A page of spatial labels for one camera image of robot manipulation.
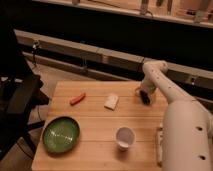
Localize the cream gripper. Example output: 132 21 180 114
135 87 156 104

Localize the white sponge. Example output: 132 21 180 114
104 94 119 110

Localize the white bottle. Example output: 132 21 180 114
155 125 163 167

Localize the black chair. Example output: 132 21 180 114
0 29 49 161

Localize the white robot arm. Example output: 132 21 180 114
136 60 213 171

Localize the green plate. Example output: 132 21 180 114
42 116 80 154

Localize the white cup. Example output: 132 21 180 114
115 127 135 151

